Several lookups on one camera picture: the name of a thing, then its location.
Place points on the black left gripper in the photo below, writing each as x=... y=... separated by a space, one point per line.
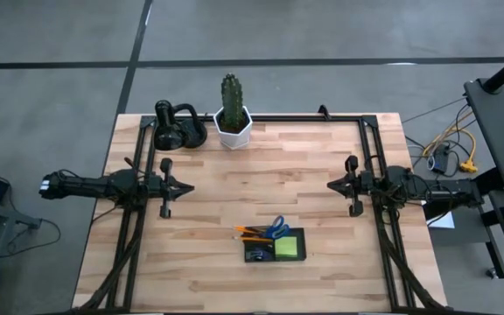
x=165 y=190

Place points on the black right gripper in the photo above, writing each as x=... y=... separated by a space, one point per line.
x=357 y=188

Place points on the black mesh desk organizer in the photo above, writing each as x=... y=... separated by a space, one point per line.
x=302 y=245

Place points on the green sticky note pad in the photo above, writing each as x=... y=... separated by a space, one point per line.
x=286 y=247

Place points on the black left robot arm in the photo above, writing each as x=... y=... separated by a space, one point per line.
x=90 y=187

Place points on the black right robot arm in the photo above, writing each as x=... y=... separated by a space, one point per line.
x=427 y=190

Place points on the black desk lamp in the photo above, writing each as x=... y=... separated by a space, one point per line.
x=169 y=135

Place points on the white hexagonal plant pot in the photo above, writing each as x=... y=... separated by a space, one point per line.
x=234 y=139

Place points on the black clamp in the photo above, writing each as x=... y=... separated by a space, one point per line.
x=323 y=111

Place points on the green cactus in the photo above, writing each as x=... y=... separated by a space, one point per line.
x=232 y=100

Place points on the black power brick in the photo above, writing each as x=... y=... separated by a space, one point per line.
x=442 y=158

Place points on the white paper sheet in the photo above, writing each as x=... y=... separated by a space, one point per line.
x=442 y=221

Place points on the grey metal stand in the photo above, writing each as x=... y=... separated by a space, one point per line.
x=16 y=218

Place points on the grey side desk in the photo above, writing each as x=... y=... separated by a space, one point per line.
x=501 y=131

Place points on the desk caster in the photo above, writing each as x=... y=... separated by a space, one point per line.
x=492 y=273

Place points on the black aluminium table frame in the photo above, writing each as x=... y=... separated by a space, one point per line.
x=287 y=118

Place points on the black desk frame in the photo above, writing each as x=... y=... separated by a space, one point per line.
x=499 y=258

